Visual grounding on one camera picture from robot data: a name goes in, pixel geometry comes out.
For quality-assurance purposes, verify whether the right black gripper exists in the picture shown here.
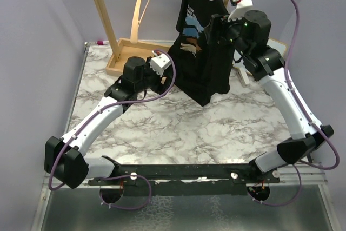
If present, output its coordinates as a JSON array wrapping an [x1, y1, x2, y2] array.
[[204, 10, 250, 58]]

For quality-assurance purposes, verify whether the black printed t shirt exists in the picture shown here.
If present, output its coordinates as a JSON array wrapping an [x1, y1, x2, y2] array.
[[168, 0, 234, 107]]

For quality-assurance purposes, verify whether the white board eraser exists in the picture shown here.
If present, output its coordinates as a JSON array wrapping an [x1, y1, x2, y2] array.
[[238, 68, 250, 87]]

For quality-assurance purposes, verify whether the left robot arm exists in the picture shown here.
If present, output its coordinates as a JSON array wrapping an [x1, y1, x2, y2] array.
[[44, 50, 176, 191]]

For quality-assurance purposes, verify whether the small whiteboard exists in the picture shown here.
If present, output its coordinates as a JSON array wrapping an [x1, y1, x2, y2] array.
[[233, 38, 288, 69]]

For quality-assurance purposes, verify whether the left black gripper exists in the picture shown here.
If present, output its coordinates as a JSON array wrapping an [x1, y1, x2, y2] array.
[[136, 57, 174, 96]]

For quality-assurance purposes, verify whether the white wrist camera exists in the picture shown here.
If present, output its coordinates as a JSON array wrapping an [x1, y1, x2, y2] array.
[[149, 54, 171, 77], [227, 0, 253, 22]]

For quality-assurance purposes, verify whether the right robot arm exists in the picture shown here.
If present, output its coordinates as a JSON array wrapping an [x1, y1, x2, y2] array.
[[204, 10, 334, 183]]

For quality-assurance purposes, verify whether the wooden clothes rack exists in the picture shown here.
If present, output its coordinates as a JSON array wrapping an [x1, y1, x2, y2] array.
[[83, 0, 236, 76]]

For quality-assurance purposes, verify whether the pink capped marker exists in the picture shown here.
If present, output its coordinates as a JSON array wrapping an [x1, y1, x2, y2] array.
[[96, 41, 109, 45]]

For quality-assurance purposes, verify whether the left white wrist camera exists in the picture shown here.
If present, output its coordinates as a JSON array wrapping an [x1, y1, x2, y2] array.
[[149, 54, 171, 77]]

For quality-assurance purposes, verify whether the light wooden hanger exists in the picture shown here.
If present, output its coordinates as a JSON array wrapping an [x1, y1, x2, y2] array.
[[130, 0, 150, 44]]

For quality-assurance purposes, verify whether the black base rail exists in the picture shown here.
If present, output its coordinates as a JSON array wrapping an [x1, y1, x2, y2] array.
[[88, 162, 280, 196]]

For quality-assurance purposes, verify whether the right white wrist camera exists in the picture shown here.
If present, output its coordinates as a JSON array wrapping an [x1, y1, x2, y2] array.
[[227, 0, 253, 22]]

